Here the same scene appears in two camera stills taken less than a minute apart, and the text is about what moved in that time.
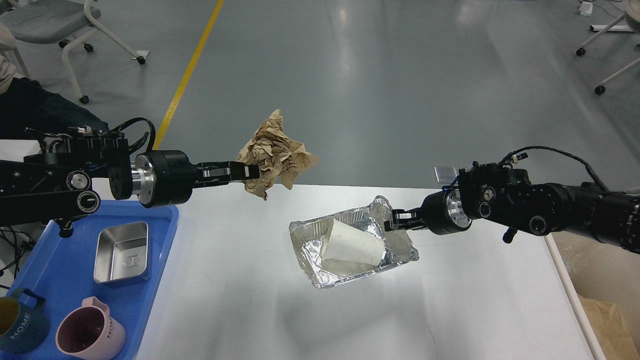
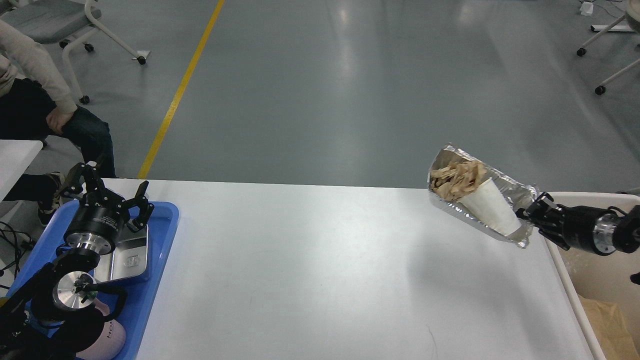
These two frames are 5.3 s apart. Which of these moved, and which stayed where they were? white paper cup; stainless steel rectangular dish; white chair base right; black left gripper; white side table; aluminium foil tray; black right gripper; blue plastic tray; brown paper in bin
Moved: black left gripper; aluminium foil tray; white paper cup; black right gripper
Stayed: stainless steel rectangular dish; white chair base right; white side table; brown paper in bin; blue plastic tray
